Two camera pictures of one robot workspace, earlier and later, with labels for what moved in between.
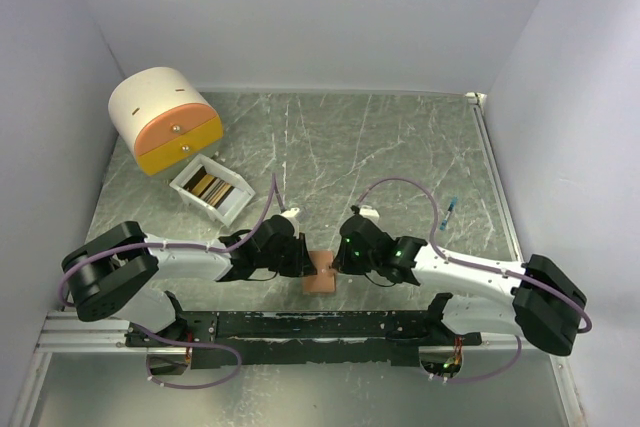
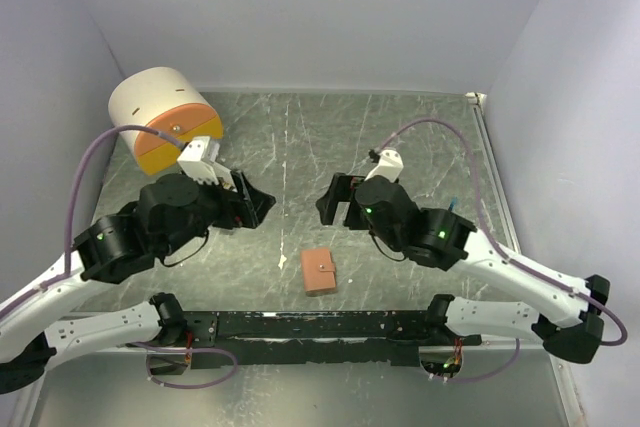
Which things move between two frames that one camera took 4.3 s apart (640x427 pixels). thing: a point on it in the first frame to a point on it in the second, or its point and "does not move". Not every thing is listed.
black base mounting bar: x=299 y=339 does not move
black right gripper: x=342 y=262 to x=342 y=188
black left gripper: x=302 y=264 to x=255 y=202
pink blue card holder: x=324 y=281 does not move
